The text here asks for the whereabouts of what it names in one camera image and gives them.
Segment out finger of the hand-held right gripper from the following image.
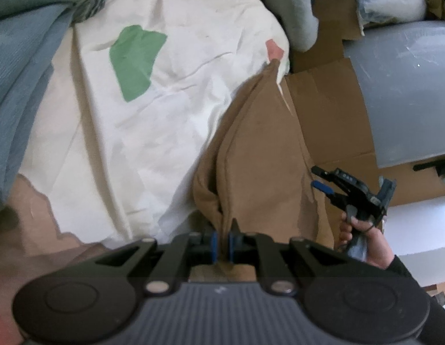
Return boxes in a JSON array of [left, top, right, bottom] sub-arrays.
[[312, 166, 340, 185], [312, 181, 340, 198]]

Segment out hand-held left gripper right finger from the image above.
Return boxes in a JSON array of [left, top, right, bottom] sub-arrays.
[[228, 232, 350, 297]]

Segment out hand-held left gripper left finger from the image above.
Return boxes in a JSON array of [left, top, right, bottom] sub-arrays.
[[95, 231, 219, 297]]

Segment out brown printed t-shirt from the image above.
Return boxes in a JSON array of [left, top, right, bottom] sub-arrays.
[[192, 59, 336, 281]]

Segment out person's right forearm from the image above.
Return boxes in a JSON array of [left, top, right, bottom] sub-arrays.
[[386, 254, 445, 345]]

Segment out person's right hand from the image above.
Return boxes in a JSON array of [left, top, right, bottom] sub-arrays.
[[338, 212, 396, 270]]

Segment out tall cardboard panel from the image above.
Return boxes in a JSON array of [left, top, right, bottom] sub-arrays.
[[379, 151, 445, 207]]

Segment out flat cardboard sheet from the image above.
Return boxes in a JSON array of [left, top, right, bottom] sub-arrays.
[[280, 0, 419, 256]]

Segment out white cabinet panel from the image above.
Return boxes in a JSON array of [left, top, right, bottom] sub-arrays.
[[382, 194, 445, 288]]

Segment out grey plastic appliance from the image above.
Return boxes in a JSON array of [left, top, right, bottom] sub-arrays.
[[343, 18, 445, 169]]

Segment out bear printed blanket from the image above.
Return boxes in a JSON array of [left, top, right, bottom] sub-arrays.
[[0, 0, 291, 345]]

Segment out grey neck pillow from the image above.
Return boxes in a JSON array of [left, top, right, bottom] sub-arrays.
[[263, 0, 320, 51]]

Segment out grey blue pants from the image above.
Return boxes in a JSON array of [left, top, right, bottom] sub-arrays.
[[0, 0, 113, 216]]

